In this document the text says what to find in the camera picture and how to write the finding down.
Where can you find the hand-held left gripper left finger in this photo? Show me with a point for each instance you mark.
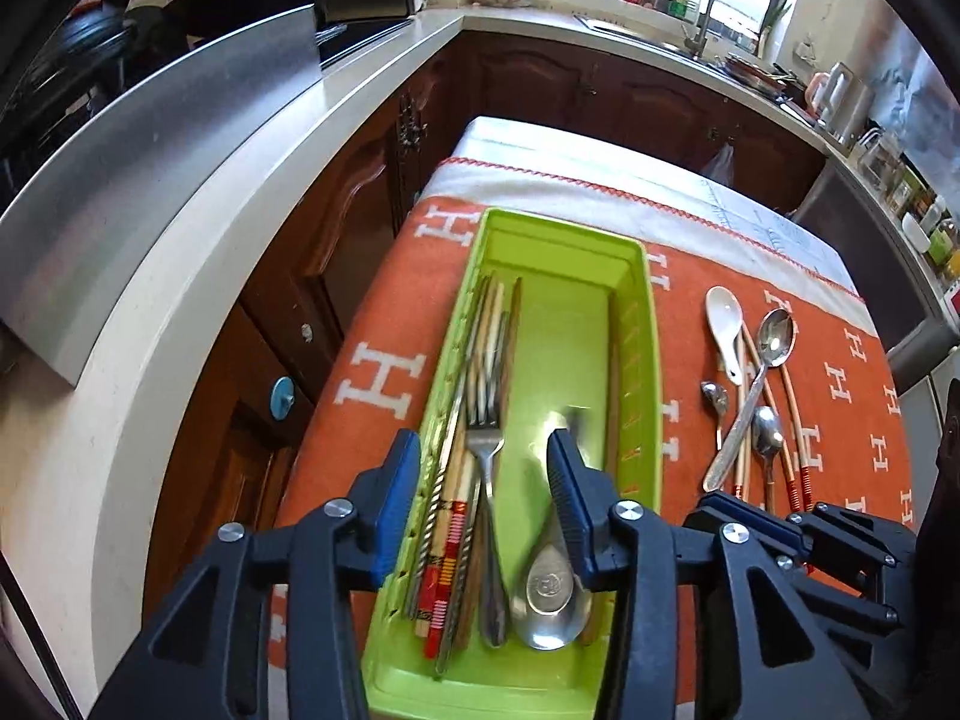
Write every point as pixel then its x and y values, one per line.
pixel 390 510

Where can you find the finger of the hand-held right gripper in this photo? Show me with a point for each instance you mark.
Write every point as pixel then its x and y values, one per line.
pixel 855 540
pixel 750 514

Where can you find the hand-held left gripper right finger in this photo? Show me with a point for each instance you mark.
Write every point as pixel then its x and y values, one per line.
pixel 574 510

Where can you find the medium metal spoon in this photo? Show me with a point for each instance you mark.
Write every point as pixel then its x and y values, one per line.
pixel 766 431

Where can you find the metal soup spoon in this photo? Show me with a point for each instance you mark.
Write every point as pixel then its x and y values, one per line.
pixel 551 592

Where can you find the metal fork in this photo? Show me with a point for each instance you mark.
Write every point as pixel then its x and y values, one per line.
pixel 491 600

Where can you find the small metal spoon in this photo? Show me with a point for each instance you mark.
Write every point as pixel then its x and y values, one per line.
pixel 714 395

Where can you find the plain brown chopstick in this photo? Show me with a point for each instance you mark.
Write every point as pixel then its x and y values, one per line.
pixel 461 615
pixel 613 390

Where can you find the green plastic utensil tray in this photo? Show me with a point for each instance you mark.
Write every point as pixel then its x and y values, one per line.
pixel 555 360

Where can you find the large metal spoon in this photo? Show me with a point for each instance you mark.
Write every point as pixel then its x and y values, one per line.
pixel 776 337

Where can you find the white ceramic spoon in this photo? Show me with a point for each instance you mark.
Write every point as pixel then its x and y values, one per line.
pixel 724 311

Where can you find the blue round cabinet knob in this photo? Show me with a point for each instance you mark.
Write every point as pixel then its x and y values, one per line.
pixel 283 395

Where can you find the orange patterned blanket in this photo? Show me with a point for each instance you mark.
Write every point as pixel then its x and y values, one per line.
pixel 405 292

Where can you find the grey cabinet appliance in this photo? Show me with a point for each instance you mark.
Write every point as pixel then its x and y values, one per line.
pixel 885 262

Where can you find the brown wooden cabinets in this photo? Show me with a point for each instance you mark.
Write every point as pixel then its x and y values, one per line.
pixel 352 202

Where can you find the green-labelled bottle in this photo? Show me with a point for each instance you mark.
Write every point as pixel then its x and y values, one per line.
pixel 943 240

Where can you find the white bowl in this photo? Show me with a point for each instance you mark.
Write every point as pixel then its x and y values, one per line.
pixel 913 231

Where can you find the hanging plastic bag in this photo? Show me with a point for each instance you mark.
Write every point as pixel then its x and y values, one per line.
pixel 718 165

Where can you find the light blue tablecloth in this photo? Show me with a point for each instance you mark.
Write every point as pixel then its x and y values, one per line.
pixel 562 142

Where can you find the glass pitcher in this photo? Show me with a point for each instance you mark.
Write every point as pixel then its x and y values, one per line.
pixel 877 154

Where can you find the steel splash guard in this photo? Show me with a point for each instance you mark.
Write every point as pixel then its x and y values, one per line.
pixel 150 165

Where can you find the electric kettle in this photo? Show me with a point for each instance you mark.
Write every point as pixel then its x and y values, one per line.
pixel 840 101

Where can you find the stack of dishes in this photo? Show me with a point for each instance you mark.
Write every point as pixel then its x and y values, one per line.
pixel 757 73

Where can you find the black cooktop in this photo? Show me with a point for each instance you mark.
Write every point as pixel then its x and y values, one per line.
pixel 364 41

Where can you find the steel sink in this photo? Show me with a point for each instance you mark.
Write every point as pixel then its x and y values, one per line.
pixel 630 31

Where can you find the green onion stalks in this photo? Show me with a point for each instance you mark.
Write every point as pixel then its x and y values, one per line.
pixel 772 26

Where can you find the steel faucet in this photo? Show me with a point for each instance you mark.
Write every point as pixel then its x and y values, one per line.
pixel 701 22

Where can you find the green dish soap bottle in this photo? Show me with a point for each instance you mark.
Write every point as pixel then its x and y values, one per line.
pixel 679 6

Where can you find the black pressure cooker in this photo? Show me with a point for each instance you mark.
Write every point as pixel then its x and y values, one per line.
pixel 60 75

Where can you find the plastic wall sheet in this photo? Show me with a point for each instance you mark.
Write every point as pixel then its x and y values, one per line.
pixel 919 97

